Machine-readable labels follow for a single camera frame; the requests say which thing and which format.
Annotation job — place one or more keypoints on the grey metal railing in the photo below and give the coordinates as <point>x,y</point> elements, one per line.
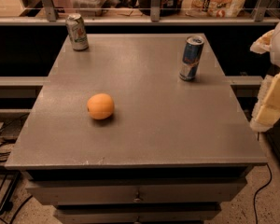
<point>13,13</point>

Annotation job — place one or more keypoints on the orange fruit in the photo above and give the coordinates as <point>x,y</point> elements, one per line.
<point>100,106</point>

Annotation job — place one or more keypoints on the colourful snack bag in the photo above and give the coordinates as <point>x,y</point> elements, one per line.
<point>215,8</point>

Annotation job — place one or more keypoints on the grey drawer cabinet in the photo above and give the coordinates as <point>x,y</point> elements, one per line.
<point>172,151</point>

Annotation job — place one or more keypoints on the dark power adapter box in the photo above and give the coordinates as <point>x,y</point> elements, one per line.
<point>10,130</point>

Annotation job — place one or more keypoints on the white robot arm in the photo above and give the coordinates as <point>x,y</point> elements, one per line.
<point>275,47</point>

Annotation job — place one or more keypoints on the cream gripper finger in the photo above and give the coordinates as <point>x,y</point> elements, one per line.
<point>262,44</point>
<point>266,111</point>

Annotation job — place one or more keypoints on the blue silver redbull can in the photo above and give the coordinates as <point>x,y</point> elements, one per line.
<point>191,57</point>

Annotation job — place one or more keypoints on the white green 7up can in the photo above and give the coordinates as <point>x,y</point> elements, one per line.
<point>76,31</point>

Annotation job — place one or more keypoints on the clear plastic container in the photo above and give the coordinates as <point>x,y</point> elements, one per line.
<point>91,8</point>

